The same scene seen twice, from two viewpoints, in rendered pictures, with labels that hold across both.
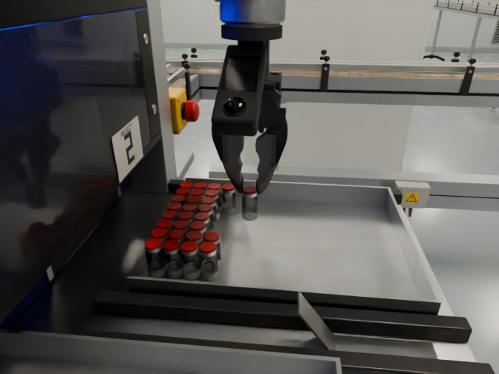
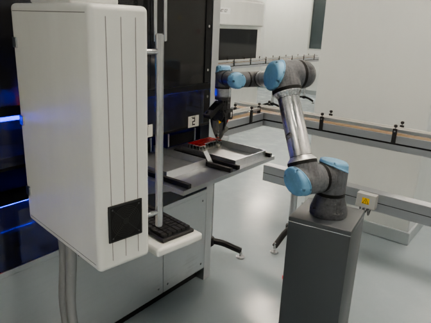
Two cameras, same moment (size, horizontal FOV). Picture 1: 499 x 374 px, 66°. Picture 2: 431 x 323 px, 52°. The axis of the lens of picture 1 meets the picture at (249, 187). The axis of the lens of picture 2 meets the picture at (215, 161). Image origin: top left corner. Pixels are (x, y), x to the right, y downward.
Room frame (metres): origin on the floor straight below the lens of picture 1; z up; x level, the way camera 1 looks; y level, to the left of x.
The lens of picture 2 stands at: (-1.41, -1.13, 1.51)
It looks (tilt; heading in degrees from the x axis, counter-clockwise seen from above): 17 degrees down; 31
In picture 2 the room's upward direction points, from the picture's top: 2 degrees clockwise
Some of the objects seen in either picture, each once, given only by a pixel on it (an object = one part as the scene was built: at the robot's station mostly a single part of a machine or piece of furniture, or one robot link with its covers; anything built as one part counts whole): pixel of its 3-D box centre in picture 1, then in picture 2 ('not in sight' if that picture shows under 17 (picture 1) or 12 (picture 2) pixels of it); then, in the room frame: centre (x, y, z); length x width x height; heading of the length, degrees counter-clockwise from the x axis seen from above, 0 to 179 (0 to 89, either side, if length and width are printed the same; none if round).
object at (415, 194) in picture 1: (410, 194); (367, 200); (1.29, -0.61, 0.50); 0.12 x 0.05 x 0.09; 84
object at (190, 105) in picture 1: (188, 110); not in sight; (0.72, 0.11, 0.99); 0.04 x 0.04 x 0.04; 84
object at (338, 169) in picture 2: not in sight; (331, 174); (0.26, -0.66, 0.96); 0.13 x 0.12 x 0.14; 151
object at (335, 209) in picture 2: not in sight; (329, 201); (0.27, -0.66, 0.84); 0.15 x 0.15 x 0.10
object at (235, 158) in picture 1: (235, 156); (217, 128); (0.49, 0.02, 1.00); 0.06 x 0.03 x 0.09; 174
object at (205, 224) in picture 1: (204, 225); (206, 145); (0.46, 0.06, 0.90); 0.18 x 0.02 x 0.05; 174
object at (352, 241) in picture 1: (281, 234); (223, 151); (0.45, -0.05, 0.90); 0.34 x 0.26 x 0.04; 84
